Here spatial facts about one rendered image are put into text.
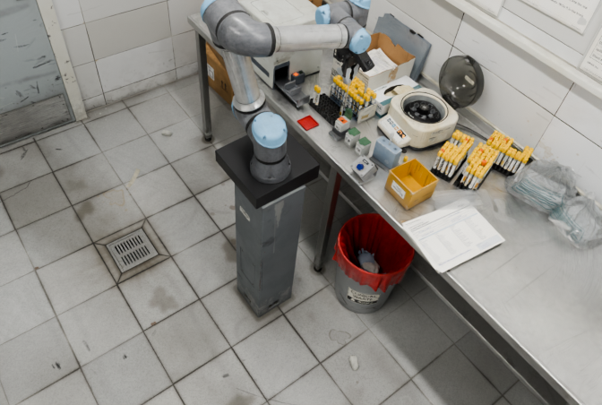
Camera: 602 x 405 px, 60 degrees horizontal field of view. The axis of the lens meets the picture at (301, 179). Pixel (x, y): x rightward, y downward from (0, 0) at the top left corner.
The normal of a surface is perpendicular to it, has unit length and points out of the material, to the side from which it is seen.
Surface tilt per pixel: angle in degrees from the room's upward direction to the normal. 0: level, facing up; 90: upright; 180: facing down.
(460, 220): 1
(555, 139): 90
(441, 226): 0
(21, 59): 90
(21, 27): 90
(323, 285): 0
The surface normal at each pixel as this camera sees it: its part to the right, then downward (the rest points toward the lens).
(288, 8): 0.08, -0.66
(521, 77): -0.80, 0.40
